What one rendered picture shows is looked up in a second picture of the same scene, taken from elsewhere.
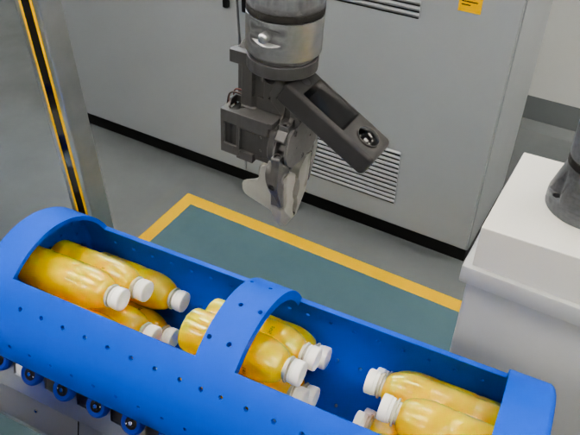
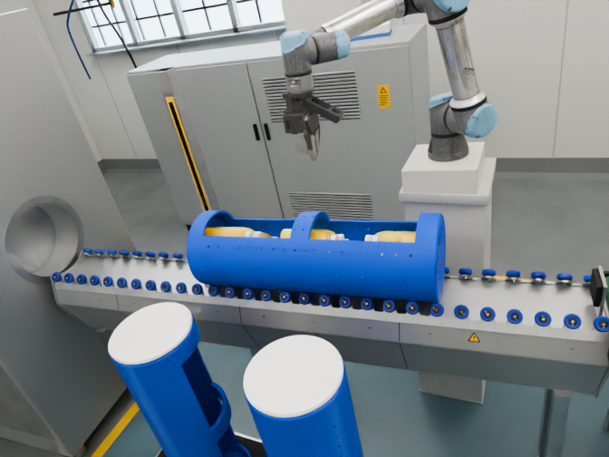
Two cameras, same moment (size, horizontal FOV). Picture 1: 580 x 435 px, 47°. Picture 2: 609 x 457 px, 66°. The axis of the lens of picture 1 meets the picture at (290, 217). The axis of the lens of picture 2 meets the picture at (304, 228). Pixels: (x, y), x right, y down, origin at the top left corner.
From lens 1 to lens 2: 0.73 m
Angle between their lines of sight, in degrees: 10
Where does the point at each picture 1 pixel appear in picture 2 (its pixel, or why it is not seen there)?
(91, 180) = not seen: hidden behind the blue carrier
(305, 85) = (311, 99)
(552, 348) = (449, 221)
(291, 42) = (303, 82)
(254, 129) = (296, 120)
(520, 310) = (430, 207)
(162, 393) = (279, 258)
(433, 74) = (376, 145)
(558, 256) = (436, 172)
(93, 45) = (187, 182)
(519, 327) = not seen: hidden behind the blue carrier
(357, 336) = (359, 230)
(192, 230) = not seen: hidden behind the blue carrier
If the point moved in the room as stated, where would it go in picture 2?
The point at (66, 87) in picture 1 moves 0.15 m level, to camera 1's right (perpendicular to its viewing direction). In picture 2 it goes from (200, 166) to (235, 159)
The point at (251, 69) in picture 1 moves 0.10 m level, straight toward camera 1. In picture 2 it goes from (291, 97) to (297, 106)
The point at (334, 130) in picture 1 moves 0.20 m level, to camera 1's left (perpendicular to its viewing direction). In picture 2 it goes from (323, 110) to (253, 125)
